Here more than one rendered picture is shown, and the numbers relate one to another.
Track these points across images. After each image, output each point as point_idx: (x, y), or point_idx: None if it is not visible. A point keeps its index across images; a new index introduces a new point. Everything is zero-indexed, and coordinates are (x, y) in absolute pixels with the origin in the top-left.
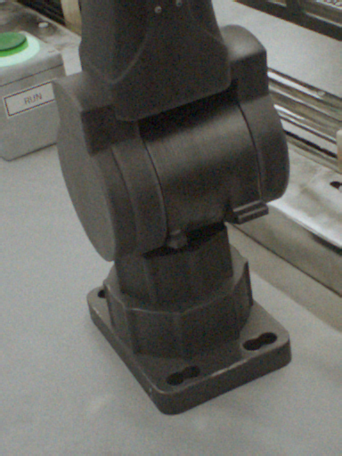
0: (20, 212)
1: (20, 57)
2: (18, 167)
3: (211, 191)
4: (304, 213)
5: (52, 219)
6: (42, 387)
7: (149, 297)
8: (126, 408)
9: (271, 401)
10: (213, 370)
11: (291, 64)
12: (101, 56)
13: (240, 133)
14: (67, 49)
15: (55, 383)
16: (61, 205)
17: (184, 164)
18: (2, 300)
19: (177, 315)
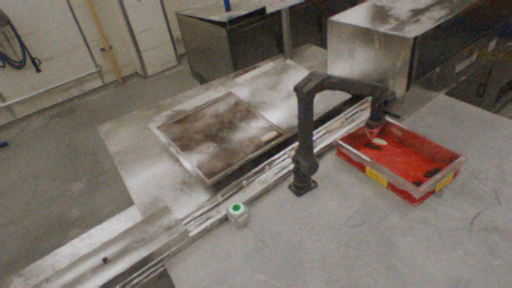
0: (269, 213)
1: (241, 204)
2: (252, 218)
3: None
4: (286, 170)
5: (272, 208)
6: (314, 198)
7: (309, 179)
8: (317, 189)
9: (314, 177)
10: (313, 179)
11: (220, 185)
12: (311, 152)
13: None
14: (219, 210)
15: (313, 197)
16: (267, 208)
17: None
18: (295, 208)
19: (311, 177)
